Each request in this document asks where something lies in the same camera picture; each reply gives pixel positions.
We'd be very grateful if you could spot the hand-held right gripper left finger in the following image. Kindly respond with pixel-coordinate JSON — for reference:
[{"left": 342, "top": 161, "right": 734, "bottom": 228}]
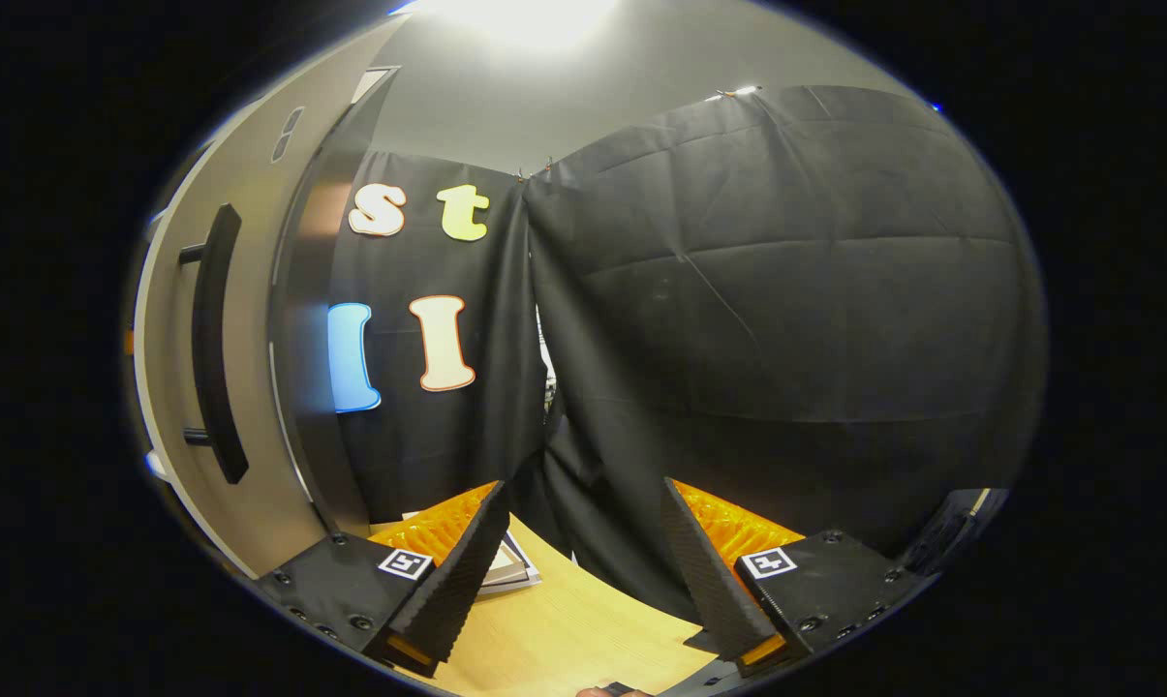
[{"left": 252, "top": 480, "right": 511, "bottom": 679}]

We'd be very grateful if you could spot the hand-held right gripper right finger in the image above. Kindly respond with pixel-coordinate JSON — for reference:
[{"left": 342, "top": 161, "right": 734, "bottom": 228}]
[{"left": 659, "top": 477, "right": 940, "bottom": 681}]

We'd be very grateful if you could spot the grey cabinet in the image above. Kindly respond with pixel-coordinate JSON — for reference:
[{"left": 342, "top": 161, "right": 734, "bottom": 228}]
[{"left": 268, "top": 66, "right": 402, "bottom": 535}]

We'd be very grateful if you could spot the grey cabinet door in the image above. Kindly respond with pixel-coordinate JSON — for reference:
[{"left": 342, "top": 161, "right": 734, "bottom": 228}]
[{"left": 133, "top": 15, "right": 415, "bottom": 579}]

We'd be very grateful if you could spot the stack of white books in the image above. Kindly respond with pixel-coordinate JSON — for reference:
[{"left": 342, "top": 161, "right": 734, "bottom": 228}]
[{"left": 404, "top": 511, "right": 543, "bottom": 594}]

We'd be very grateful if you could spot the black backdrop cloth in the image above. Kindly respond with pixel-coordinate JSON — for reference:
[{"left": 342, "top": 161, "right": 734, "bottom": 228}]
[{"left": 329, "top": 85, "right": 1049, "bottom": 621}]

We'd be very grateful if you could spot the large ceiling light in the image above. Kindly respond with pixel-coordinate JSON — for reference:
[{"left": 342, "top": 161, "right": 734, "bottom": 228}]
[{"left": 414, "top": 0, "right": 625, "bottom": 51}]

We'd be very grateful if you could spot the black door handle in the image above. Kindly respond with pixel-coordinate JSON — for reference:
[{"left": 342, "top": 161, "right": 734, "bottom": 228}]
[{"left": 178, "top": 203, "right": 251, "bottom": 486}]

